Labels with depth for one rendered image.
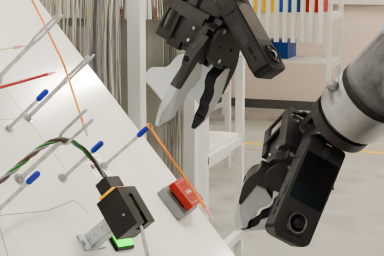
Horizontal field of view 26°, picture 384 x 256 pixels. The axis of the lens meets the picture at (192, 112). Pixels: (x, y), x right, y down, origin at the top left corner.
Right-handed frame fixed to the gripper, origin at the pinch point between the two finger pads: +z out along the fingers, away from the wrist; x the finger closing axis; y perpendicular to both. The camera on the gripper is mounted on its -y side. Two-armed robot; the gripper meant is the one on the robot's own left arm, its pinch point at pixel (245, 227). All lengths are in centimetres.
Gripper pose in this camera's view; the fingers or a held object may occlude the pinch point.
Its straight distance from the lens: 100.3
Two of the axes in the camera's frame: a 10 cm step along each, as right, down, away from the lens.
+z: -4.8, 5.9, 6.6
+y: 1.6, -6.8, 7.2
